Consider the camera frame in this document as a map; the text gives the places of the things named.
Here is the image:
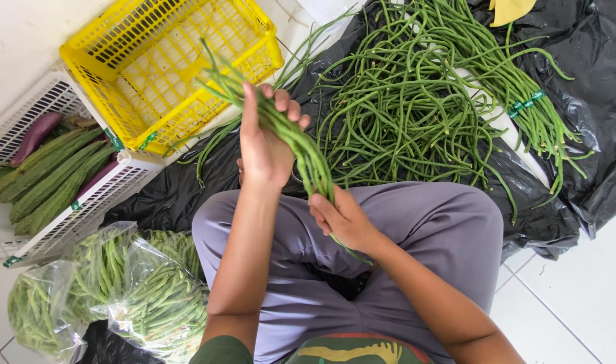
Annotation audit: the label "dark purple eggplant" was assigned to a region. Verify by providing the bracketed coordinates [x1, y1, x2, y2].
[75, 159, 119, 200]

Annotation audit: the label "yellow plastic crate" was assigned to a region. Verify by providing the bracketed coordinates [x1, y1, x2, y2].
[59, 0, 285, 156]

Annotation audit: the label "person's right hand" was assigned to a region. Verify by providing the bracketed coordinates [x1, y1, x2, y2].
[308, 186, 384, 256]

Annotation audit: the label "person's left hand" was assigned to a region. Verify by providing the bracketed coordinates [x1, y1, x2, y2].
[235, 82, 312, 190]

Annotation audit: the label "heap of loose long beans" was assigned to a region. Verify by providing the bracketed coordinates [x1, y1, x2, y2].
[308, 0, 521, 225]

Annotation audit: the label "green tape band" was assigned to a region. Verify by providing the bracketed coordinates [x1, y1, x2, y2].
[507, 89, 547, 119]

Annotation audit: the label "bunch of long beans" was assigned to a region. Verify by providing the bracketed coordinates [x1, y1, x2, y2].
[194, 38, 374, 266]

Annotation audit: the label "white plastic crate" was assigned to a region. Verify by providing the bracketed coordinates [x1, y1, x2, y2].
[0, 63, 167, 269]

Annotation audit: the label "clear bag of green beans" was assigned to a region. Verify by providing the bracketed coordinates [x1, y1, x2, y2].
[68, 221, 139, 324]
[138, 230, 205, 281]
[7, 260, 89, 362]
[107, 238, 210, 364]

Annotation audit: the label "green ridge gourd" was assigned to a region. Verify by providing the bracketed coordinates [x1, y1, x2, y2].
[9, 141, 108, 224]
[0, 127, 105, 204]
[0, 128, 86, 200]
[14, 146, 118, 237]

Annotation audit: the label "black plastic bag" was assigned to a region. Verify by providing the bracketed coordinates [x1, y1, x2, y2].
[78, 318, 162, 364]

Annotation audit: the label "yellow plastic piece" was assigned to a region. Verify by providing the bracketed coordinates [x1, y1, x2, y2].
[489, 0, 537, 28]

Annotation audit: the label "taped bundle of long beans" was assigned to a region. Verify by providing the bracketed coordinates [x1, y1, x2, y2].
[459, 0, 596, 208]

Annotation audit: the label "person's grey trousers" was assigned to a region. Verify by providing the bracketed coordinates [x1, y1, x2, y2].
[192, 181, 505, 364]

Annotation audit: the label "person's green printed shirt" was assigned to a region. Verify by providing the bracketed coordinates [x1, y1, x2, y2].
[189, 331, 435, 364]

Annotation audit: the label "black plastic sheet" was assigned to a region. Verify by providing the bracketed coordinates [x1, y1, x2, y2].
[469, 0, 616, 238]
[102, 0, 581, 261]

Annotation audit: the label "light purple eggplant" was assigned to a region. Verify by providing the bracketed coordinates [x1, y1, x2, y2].
[10, 112, 63, 168]

